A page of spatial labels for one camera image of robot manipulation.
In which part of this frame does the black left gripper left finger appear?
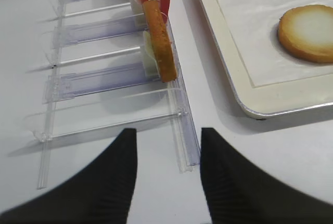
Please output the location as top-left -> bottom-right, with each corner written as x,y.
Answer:
1,128 -> 137,223

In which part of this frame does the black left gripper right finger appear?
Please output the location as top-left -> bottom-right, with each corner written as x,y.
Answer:
200,128 -> 332,223

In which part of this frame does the brown bread slice in rack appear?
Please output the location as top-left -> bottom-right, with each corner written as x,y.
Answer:
143,0 -> 177,82

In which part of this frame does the round bread slice on tray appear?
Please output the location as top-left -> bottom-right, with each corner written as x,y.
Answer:
277,5 -> 332,64

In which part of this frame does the clear acrylic left rack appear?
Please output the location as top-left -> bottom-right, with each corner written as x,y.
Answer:
7,0 -> 201,190

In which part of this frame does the cream metal tray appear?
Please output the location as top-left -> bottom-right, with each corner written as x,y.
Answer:
201,0 -> 332,119

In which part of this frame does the white parchment tray liner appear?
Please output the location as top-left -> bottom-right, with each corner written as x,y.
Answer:
205,0 -> 333,89

